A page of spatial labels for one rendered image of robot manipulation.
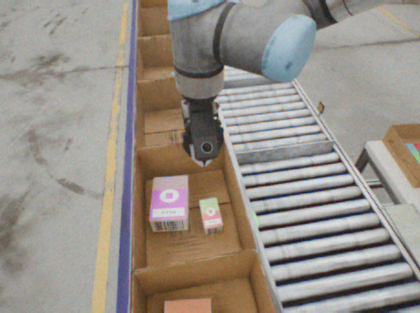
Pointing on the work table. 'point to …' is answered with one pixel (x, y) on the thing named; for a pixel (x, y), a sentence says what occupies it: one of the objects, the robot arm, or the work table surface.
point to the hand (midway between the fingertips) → (204, 164)
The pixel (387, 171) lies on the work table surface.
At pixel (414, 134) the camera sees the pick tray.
